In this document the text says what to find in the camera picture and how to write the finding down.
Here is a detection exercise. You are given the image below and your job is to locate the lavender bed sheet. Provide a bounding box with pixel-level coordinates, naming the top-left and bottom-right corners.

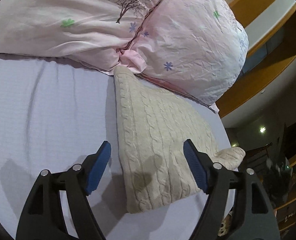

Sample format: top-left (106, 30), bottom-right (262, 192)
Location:
top-left (0, 52), bottom-right (236, 240)

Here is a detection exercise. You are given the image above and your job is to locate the wooden window frame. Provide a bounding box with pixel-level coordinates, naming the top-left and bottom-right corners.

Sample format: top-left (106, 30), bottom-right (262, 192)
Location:
top-left (217, 0), bottom-right (296, 119)

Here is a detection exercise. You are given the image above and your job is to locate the pink floral duvet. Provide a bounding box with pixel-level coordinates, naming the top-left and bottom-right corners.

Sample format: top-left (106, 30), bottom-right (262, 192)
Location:
top-left (0, 0), bottom-right (249, 106)

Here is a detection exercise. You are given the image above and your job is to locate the beige cable knit sweater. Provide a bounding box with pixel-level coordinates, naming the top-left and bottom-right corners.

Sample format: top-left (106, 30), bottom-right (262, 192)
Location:
top-left (114, 67), bottom-right (245, 213)

